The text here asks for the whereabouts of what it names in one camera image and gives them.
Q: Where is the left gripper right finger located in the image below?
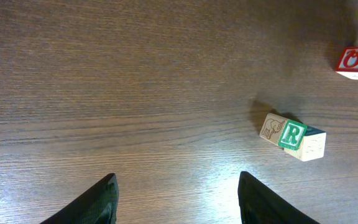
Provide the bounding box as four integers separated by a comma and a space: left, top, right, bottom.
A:
237, 171, 318, 224

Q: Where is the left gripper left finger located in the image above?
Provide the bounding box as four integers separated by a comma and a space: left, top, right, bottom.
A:
42, 173, 119, 224

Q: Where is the green R letter block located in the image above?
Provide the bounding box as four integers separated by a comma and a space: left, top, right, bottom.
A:
259, 113, 327, 162

